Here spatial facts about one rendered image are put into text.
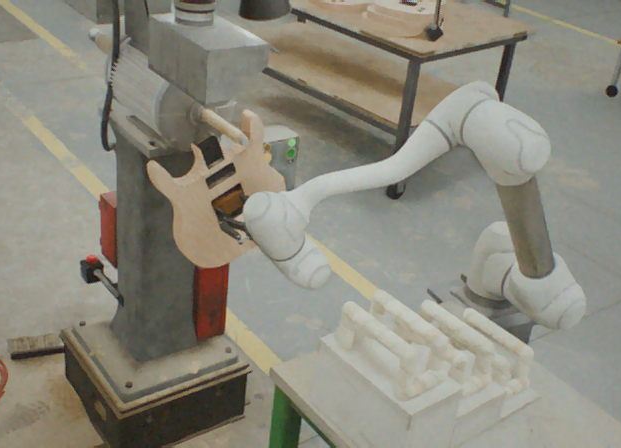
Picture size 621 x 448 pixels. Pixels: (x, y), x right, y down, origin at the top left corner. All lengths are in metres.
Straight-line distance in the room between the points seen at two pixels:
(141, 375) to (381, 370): 1.34
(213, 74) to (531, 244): 0.94
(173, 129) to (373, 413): 1.05
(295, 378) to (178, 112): 0.84
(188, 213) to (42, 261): 1.87
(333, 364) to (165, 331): 1.27
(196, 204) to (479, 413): 0.93
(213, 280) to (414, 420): 1.39
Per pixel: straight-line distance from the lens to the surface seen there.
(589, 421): 1.97
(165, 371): 2.88
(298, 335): 3.56
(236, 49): 1.99
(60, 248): 4.10
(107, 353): 2.96
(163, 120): 2.31
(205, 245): 2.30
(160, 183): 2.14
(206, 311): 2.90
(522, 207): 2.16
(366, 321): 1.60
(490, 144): 2.00
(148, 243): 2.66
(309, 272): 1.97
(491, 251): 2.52
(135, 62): 2.47
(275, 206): 1.87
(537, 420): 1.92
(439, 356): 1.61
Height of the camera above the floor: 2.12
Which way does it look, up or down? 29 degrees down
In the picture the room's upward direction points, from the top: 7 degrees clockwise
